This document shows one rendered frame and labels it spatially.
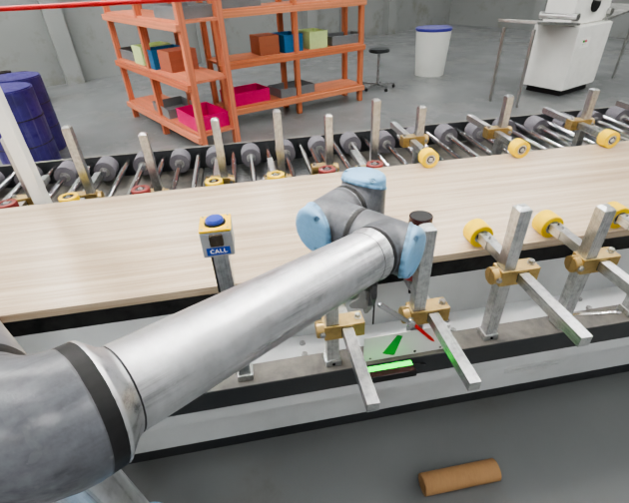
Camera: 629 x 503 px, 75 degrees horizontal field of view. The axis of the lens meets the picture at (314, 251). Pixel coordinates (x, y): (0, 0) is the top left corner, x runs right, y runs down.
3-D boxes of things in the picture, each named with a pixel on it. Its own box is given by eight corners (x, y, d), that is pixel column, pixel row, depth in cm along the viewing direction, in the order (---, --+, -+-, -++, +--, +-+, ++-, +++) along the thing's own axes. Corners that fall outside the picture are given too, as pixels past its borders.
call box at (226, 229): (236, 256, 94) (231, 228, 89) (205, 260, 93) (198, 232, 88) (235, 241, 99) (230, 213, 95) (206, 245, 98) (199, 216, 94)
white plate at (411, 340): (445, 348, 126) (450, 325, 121) (363, 362, 123) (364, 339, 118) (444, 347, 127) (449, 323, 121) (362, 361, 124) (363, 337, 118)
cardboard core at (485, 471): (503, 474, 155) (427, 490, 152) (498, 484, 160) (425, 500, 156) (492, 453, 162) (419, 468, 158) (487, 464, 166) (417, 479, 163)
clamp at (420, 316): (448, 320, 120) (450, 307, 117) (403, 327, 118) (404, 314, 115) (439, 307, 124) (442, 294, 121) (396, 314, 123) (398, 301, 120)
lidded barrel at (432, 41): (453, 74, 745) (460, 26, 702) (429, 79, 717) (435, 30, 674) (427, 69, 788) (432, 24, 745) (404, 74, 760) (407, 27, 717)
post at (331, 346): (338, 374, 126) (338, 244, 99) (327, 376, 125) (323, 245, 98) (336, 365, 129) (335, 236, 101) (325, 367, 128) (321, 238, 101)
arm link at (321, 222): (337, 222, 68) (378, 194, 76) (287, 203, 74) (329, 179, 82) (337, 267, 73) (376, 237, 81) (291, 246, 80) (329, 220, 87)
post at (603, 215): (562, 336, 135) (618, 208, 108) (553, 338, 135) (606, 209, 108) (555, 329, 138) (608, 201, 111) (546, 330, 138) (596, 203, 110)
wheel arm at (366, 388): (379, 412, 96) (380, 401, 94) (365, 415, 96) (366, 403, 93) (338, 293, 132) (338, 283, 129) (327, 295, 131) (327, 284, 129)
